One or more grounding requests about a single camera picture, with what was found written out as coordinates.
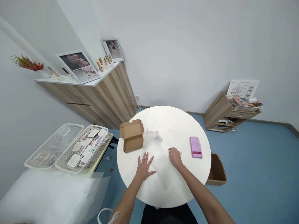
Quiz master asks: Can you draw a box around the person's left hand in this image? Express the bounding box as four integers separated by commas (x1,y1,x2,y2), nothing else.
135,152,157,181

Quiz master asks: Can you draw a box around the person's right hand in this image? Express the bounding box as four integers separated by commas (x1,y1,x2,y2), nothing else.
168,147,183,167

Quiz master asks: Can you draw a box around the translucent white foam sheet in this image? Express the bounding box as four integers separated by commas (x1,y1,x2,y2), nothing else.
143,127,179,185

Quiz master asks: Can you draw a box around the pink flat box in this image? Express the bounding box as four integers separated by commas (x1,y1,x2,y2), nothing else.
189,136,203,159

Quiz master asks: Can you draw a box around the open brown cardboard box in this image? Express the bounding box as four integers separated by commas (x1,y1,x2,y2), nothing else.
119,119,145,153

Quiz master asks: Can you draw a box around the brown cardboard floor box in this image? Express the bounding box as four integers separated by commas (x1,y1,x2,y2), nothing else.
205,153,228,186

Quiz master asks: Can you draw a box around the person's body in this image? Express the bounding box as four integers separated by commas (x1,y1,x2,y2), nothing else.
141,202,198,224

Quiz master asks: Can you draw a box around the pale yellow side table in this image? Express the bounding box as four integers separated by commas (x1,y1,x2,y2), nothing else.
90,133,115,174

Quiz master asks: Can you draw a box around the small wooden side cabinet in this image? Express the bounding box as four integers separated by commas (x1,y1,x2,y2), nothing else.
202,80,265,134

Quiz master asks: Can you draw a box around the pile of nail packets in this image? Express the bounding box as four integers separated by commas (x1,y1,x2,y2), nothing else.
67,126,109,167

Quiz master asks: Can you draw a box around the long wooden cabinet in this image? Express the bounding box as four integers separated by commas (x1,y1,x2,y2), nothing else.
10,38,138,130

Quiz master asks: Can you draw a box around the white basket with nail packets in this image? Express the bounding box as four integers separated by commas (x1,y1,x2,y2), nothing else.
55,124,113,173

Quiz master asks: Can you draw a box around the white basket with clear packets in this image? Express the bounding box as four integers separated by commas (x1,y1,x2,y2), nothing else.
24,123,84,170

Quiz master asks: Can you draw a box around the stack of white foam sheets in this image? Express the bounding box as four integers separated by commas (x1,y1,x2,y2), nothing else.
0,168,111,224

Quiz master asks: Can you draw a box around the white bag handle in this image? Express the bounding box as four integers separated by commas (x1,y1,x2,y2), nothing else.
97,208,121,224

